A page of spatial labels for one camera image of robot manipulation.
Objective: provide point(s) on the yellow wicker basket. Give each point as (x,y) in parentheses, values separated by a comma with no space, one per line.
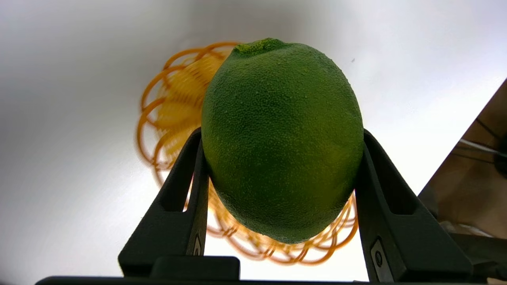
(178,107)

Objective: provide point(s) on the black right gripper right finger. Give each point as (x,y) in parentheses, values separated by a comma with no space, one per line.
(400,221)

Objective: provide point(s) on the green lime fruit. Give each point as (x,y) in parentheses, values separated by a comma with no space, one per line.
(282,138)

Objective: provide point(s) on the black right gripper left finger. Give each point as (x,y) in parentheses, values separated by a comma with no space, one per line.
(174,213)

